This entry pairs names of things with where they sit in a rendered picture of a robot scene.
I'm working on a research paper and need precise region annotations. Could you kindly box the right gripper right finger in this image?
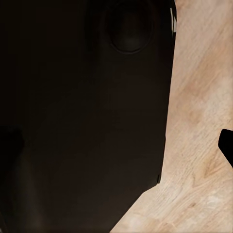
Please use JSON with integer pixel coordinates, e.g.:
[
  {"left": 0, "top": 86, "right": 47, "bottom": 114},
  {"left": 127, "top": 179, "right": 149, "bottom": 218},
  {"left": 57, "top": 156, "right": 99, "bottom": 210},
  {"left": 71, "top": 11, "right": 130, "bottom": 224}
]
[{"left": 218, "top": 129, "right": 233, "bottom": 167}]

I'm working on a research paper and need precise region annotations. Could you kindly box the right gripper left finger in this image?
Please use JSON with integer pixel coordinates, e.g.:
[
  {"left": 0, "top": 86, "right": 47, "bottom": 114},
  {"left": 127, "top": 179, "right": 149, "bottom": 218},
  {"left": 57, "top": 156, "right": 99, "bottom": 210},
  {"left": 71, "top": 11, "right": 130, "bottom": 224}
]
[{"left": 0, "top": 129, "right": 25, "bottom": 186}]

